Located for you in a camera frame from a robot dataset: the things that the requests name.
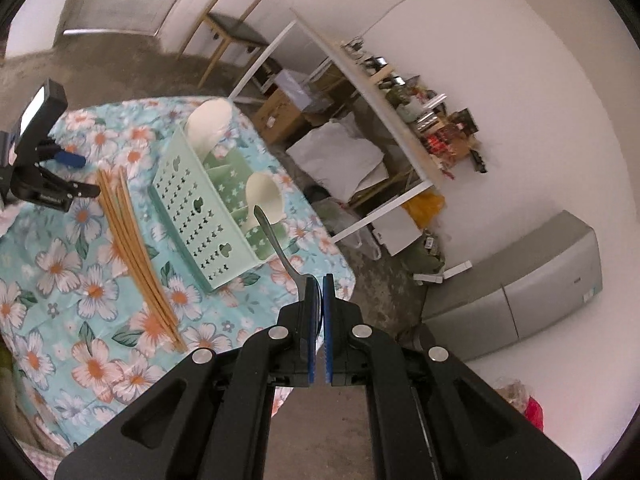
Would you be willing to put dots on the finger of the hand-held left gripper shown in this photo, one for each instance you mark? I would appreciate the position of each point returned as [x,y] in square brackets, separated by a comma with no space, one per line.
[82,191]
[70,159]

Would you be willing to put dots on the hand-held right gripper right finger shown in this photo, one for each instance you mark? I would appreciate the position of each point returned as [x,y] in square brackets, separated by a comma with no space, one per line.
[328,320]

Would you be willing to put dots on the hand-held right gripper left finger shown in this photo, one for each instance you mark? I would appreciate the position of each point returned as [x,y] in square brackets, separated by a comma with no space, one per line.
[312,320]

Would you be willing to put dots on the metal spoon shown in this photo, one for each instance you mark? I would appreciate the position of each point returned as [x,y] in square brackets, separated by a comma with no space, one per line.
[280,250]

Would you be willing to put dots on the mint green utensil holder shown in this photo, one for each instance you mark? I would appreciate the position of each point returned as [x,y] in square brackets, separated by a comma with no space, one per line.
[195,210]

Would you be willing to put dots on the white rice spoon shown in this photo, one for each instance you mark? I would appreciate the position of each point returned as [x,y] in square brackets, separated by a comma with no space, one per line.
[265,195]
[210,120]

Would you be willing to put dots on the floral light blue blanket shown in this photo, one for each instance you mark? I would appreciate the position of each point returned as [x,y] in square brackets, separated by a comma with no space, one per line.
[65,270]

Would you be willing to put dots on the yellow plastic bag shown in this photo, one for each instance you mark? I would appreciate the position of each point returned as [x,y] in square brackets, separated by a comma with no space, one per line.
[425,210]

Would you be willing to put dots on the white sack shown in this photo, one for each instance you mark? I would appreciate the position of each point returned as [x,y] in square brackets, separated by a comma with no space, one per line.
[340,160]

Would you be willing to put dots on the grey cabinet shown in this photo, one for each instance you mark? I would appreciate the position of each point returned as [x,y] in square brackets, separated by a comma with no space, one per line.
[525,280]

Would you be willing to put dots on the cardboard box with white label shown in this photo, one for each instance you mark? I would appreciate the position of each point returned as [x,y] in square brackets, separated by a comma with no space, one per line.
[277,115]

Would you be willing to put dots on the red label oil bottle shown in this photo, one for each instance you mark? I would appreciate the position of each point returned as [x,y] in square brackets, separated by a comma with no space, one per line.
[437,142]

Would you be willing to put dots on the wooden chair with dark seat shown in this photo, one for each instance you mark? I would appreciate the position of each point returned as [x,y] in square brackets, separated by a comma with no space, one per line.
[235,27]

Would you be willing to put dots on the white table with wooden top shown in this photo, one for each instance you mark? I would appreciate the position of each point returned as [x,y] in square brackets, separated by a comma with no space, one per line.
[380,105]

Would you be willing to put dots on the red plastic bag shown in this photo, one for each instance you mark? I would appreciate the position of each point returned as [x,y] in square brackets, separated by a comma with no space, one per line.
[534,412]

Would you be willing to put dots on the plastic wrapped white box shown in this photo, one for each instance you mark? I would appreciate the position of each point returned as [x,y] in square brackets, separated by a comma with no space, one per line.
[290,87]

